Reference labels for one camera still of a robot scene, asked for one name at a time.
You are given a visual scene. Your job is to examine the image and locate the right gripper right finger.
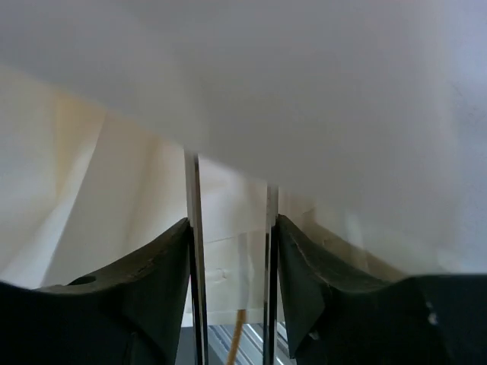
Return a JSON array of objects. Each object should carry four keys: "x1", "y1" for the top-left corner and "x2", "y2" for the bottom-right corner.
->
[{"x1": 276, "y1": 216, "x2": 486, "y2": 364}]

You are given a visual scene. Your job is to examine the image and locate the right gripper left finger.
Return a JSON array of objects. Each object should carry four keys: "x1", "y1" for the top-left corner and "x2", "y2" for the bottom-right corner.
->
[{"x1": 1, "y1": 219, "x2": 190, "y2": 364}]

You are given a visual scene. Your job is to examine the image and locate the metal tongs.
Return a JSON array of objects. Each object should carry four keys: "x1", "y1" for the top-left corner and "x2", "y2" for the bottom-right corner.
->
[{"x1": 184, "y1": 151, "x2": 279, "y2": 364}]

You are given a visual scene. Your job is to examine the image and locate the beige paper bag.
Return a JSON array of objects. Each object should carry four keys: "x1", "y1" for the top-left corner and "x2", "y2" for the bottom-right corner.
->
[{"x1": 0, "y1": 0, "x2": 487, "y2": 365}]

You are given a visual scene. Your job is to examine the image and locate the aluminium mounting rail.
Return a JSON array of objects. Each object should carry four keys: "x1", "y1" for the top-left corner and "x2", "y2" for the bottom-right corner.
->
[{"x1": 175, "y1": 322, "x2": 296, "y2": 365}]

